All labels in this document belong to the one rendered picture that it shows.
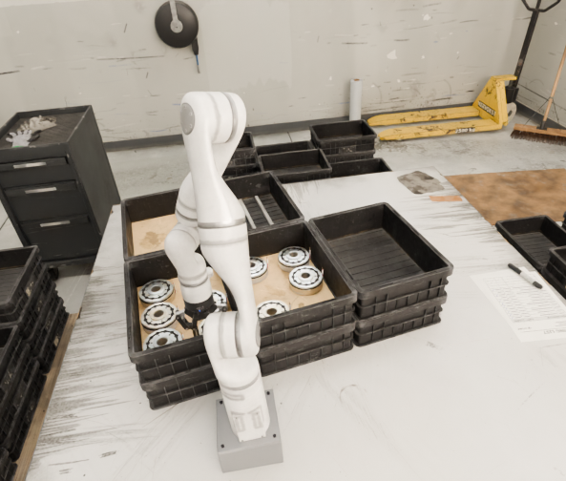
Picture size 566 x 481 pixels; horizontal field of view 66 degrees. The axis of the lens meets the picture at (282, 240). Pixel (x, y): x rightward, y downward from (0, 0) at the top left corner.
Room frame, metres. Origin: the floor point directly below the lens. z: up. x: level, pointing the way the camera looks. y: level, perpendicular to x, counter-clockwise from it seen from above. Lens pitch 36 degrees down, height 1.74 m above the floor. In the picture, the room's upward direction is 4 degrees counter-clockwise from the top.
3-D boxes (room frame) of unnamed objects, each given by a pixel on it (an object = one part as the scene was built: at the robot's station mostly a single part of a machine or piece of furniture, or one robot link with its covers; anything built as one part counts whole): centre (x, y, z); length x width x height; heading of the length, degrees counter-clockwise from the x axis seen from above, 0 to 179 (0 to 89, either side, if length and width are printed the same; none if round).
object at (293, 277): (1.02, -0.06, 0.86); 0.10 x 0.10 x 0.01
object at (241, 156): (2.73, 0.35, 0.37); 0.40 x 0.30 x 0.45; 97
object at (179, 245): (0.82, 0.23, 1.12); 0.09 x 0.07 x 0.15; 162
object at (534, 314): (1.00, -0.78, 0.70); 0.33 x 0.23 x 0.01; 6
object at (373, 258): (1.08, -0.28, 0.87); 0.40 x 0.30 x 0.11; 16
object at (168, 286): (1.00, 0.39, 0.86); 0.10 x 0.10 x 0.01
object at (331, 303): (1.00, 0.00, 0.92); 0.40 x 0.30 x 0.02; 16
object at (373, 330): (1.08, -0.28, 0.76); 0.40 x 0.30 x 0.12; 16
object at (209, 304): (0.83, 0.22, 0.96); 0.08 x 0.08 x 0.09
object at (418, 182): (1.84, -0.68, 0.71); 0.22 x 0.19 x 0.01; 6
